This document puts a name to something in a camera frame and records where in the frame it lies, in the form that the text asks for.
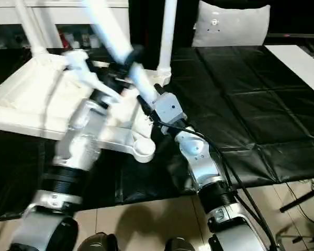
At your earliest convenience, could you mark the dark robot foot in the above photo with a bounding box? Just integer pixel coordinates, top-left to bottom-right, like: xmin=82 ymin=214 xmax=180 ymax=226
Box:
xmin=80 ymin=232 xmax=118 ymax=251
xmin=166 ymin=236 xmax=196 ymax=251

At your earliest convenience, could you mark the black work mat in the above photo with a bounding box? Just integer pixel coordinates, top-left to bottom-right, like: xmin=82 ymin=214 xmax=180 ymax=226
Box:
xmin=0 ymin=45 xmax=314 ymax=220

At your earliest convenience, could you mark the white plastic table top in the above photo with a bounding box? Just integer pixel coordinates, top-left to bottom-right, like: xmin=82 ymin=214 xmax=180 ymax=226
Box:
xmin=0 ymin=52 xmax=173 ymax=163

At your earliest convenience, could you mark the black box with gold label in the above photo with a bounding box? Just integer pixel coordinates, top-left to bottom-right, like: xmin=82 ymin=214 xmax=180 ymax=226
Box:
xmin=128 ymin=0 xmax=199 ymax=48

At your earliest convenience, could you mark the dark left robot foot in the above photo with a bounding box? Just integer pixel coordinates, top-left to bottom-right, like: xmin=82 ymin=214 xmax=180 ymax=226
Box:
xmin=80 ymin=232 xmax=118 ymax=251

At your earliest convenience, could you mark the grey cushion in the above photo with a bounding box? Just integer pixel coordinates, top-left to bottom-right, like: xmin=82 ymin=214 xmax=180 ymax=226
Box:
xmin=192 ymin=0 xmax=270 ymax=48

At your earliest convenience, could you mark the white plastic table leg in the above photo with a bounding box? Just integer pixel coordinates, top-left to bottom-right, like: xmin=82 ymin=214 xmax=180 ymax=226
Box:
xmin=156 ymin=0 xmax=177 ymax=82
xmin=15 ymin=0 xmax=50 ymax=58
xmin=82 ymin=0 xmax=160 ymax=105

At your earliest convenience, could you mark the black bar with red mark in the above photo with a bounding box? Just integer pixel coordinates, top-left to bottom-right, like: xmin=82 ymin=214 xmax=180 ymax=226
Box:
xmin=265 ymin=32 xmax=314 ymax=45

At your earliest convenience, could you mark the white glass-door cabinet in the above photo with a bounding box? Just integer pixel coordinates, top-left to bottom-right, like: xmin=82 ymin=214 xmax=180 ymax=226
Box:
xmin=0 ymin=0 xmax=130 ymax=49

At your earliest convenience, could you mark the black stand leg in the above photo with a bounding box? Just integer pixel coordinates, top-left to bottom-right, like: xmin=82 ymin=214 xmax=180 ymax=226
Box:
xmin=279 ymin=187 xmax=314 ymax=212

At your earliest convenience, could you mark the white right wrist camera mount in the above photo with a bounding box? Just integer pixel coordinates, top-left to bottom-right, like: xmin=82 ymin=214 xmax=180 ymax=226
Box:
xmin=154 ymin=93 xmax=188 ymax=134

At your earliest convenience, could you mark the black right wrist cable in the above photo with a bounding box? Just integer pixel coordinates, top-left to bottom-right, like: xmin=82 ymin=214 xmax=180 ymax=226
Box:
xmin=156 ymin=120 xmax=275 ymax=251

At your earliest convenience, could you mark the dark right robot foot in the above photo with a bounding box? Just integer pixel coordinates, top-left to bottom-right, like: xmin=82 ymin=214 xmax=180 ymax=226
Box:
xmin=166 ymin=236 xmax=196 ymax=251

